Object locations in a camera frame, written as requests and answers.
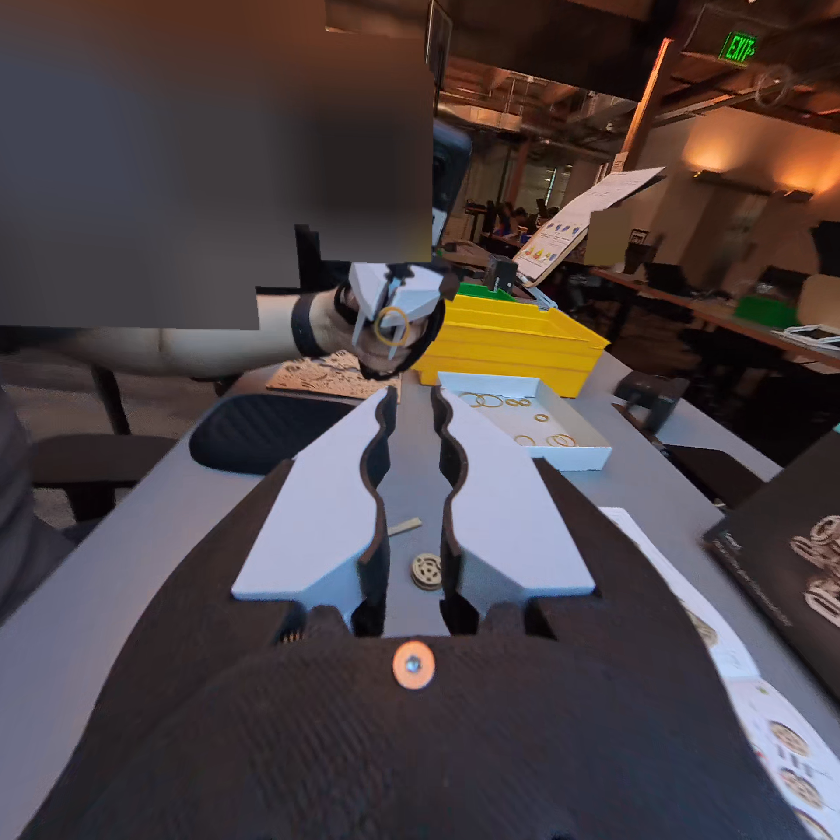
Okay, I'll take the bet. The green exit sign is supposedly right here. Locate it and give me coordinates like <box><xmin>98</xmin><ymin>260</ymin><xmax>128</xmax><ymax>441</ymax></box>
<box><xmin>717</xmin><ymin>31</ymin><xmax>761</xmax><ymax>68</ymax></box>

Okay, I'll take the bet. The black quilted pad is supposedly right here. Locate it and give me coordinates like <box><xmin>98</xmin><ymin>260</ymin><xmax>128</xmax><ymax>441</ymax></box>
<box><xmin>189</xmin><ymin>392</ymin><xmax>358</xmax><ymax>476</ymax></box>

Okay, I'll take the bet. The white printed sheet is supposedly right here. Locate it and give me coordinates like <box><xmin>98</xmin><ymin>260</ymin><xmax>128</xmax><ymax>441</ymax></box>
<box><xmin>512</xmin><ymin>167</ymin><xmax>667</xmax><ymax>287</ymax></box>

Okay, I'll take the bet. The plywood parts sheet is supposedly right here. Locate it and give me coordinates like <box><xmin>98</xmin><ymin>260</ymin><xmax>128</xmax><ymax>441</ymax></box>
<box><xmin>266</xmin><ymin>351</ymin><xmax>401</xmax><ymax>400</ymax></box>

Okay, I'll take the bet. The black rectangular case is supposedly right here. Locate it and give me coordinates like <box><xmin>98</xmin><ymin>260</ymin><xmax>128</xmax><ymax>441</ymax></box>
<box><xmin>613</xmin><ymin>371</ymin><xmax>691</xmax><ymax>435</ymax></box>

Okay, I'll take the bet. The group of tan rubber bands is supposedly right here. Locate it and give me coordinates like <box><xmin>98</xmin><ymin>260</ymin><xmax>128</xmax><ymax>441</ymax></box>
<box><xmin>459</xmin><ymin>390</ymin><xmax>578</xmax><ymax>448</ymax></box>

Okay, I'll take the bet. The black clamp block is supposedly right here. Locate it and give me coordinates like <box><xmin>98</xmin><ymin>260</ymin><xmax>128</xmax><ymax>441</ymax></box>
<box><xmin>484</xmin><ymin>255</ymin><xmax>524</xmax><ymax>294</ymax></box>

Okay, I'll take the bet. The dark office chair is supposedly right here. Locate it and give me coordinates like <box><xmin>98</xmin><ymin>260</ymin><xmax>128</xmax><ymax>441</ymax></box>
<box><xmin>29</xmin><ymin>367</ymin><xmax>181</xmax><ymax>526</ymax></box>

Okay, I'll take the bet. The person's left hand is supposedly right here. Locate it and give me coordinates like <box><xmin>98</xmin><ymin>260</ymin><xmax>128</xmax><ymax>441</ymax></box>
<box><xmin>314</xmin><ymin>287</ymin><xmax>424</xmax><ymax>380</ymax></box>

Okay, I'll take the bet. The white instruction booklet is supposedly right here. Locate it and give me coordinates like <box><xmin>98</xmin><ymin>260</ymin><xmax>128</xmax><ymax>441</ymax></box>
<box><xmin>598</xmin><ymin>505</ymin><xmax>840</xmax><ymax>840</ymax></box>

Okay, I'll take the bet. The white cardboard box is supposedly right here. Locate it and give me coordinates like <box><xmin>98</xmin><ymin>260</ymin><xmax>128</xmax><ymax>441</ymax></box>
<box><xmin>436</xmin><ymin>371</ymin><xmax>614</xmax><ymax>472</ymax></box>

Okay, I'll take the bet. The person's grey clothing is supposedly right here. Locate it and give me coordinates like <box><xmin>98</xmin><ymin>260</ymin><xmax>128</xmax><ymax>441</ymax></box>
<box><xmin>0</xmin><ymin>387</ymin><xmax>76</xmax><ymax>624</ymax></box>

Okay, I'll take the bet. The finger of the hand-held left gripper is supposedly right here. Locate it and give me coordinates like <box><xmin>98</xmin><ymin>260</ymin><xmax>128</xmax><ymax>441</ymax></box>
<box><xmin>381</xmin><ymin>264</ymin><xmax>455</xmax><ymax>361</ymax></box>
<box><xmin>346</xmin><ymin>262</ymin><xmax>398</xmax><ymax>350</ymax></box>

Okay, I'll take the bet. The green plastic bin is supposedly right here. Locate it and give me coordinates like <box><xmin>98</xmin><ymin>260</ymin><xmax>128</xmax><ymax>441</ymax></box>
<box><xmin>456</xmin><ymin>281</ymin><xmax>519</xmax><ymax>304</ymax></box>
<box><xmin>734</xmin><ymin>295</ymin><xmax>798</xmax><ymax>329</ymax></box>

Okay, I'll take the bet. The person's left forearm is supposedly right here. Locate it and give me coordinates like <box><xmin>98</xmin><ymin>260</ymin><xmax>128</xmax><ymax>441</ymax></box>
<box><xmin>66</xmin><ymin>292</ymin><xmax>303</xmax><ymax>380</ymax></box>

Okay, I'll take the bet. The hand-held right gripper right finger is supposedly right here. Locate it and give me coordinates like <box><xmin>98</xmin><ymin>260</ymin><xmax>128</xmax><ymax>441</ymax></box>
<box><xmin>430</xmin><ymin>386</ymin><xmax>598</xmax><ymax>614</ymax></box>

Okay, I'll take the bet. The black wristband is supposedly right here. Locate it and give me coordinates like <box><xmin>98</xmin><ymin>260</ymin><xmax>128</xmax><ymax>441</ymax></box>
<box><xmin>290</xmin><ymin>293</ymin><xmax>329</xmax><ymax>360</ymax></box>

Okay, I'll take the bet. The single tan rubber band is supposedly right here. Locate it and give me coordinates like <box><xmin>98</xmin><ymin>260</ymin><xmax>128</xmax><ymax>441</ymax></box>
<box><xmin>373</xmin><ymin>305</ymin><xmax>412</xmax><ymax>349</ymax></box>

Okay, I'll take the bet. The yellow plastic bin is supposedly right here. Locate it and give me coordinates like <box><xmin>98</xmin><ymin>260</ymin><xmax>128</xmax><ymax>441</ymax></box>
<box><xmin>410</xmin><ymin>292</ymin><xmax>611</xmax><ymax>399</ymax></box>

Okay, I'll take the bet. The black model kit box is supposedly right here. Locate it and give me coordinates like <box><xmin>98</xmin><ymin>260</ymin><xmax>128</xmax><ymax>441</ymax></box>
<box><xmin>702</xmin><ymin>430</ymin><xmax>840</xmax><ymax>703</ymax></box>

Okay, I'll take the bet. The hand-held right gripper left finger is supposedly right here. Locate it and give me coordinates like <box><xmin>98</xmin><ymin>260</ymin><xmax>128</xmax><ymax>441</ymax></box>
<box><xmin>230</xmin><ymin>386</ymin><xmax>401</xmax><ymax>614</ymax></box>

